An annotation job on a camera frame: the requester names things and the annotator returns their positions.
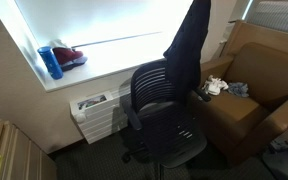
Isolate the black jumper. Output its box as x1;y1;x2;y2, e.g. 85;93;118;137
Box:
163;0;211;101

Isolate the black mesh office chair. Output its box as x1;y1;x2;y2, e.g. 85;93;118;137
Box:
122;60;207;168

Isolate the white crumpled cloth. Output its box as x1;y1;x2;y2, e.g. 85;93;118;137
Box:
202;75;228;96

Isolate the blue crumpled cloth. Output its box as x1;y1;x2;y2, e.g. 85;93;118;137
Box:
228;82;249;97

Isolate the blue water bottle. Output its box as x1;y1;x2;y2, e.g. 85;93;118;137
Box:
37;46;63;80

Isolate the wooden drawer cabinet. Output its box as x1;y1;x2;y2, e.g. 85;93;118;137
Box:
0;120;57;180

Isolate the grey striped mattress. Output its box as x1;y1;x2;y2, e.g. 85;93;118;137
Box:
247;1;288;33

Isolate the white wall heater unit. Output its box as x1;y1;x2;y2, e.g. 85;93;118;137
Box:
70;90;130;144

